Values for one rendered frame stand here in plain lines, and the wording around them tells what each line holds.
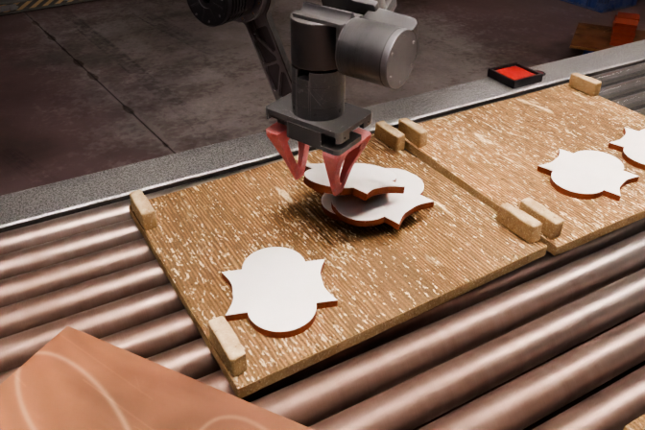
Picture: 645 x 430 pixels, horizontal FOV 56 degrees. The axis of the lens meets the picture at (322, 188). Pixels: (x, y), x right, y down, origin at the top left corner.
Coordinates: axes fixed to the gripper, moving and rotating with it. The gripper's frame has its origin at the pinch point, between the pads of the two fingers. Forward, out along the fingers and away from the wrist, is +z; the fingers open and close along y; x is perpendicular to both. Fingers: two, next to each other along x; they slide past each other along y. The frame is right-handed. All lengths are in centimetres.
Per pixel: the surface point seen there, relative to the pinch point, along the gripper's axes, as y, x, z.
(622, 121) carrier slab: -22, -55, 8
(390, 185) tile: -5.9, -6.7, 2.1
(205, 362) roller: -2.1, 21.7, 10.0
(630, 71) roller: -17, -84, 10
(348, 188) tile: -3.3, -1.6, 0.8
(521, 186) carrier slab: -16.5, -25.3, 7.8
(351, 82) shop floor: 145, -227, 106
